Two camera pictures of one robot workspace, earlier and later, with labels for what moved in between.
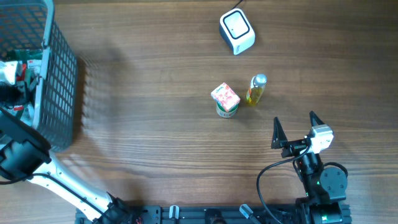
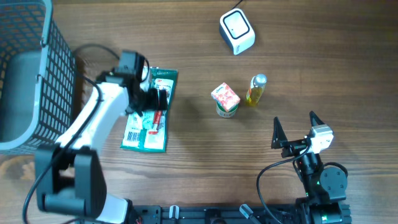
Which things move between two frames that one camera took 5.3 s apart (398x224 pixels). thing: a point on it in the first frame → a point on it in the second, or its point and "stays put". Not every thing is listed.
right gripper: [280, 139] stays put
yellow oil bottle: [255, 91] stays put
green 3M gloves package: [28, 70] → [148, 132]
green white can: [223, 113] stays put
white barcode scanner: [237, 30] stays put
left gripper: [28, 96] → [151, 104]
